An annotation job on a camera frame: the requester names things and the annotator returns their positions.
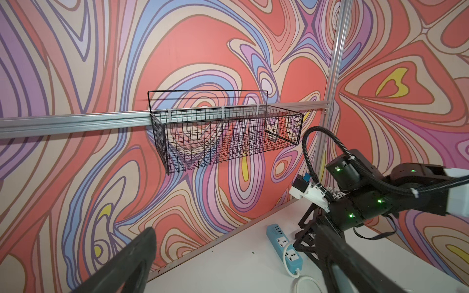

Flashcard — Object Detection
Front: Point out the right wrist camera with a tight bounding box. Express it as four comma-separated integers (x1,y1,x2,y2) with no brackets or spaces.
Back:
289,173,334,213

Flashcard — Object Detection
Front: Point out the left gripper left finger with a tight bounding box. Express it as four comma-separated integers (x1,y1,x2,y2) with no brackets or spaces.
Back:
74,227,156,293

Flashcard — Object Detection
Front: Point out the black wire basket back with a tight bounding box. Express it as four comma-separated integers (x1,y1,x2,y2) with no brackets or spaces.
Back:
147,89,304,175

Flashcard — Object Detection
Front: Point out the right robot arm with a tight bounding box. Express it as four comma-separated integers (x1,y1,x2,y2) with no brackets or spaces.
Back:
290,126,469,278

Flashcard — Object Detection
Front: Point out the aluminium frame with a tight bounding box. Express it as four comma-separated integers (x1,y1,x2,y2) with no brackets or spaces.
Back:
1,1,341,178

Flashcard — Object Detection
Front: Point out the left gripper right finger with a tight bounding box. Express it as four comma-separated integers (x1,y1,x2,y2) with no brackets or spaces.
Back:
316,226,405,293

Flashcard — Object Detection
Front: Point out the metal cup of pens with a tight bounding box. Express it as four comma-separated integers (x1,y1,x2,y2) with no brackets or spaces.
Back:
326,186,345,200

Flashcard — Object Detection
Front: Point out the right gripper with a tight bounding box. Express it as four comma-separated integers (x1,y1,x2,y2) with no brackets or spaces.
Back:
293,194,394,268

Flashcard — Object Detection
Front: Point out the blue power strip with cord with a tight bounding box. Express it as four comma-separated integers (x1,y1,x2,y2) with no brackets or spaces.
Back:
266,223,322,293

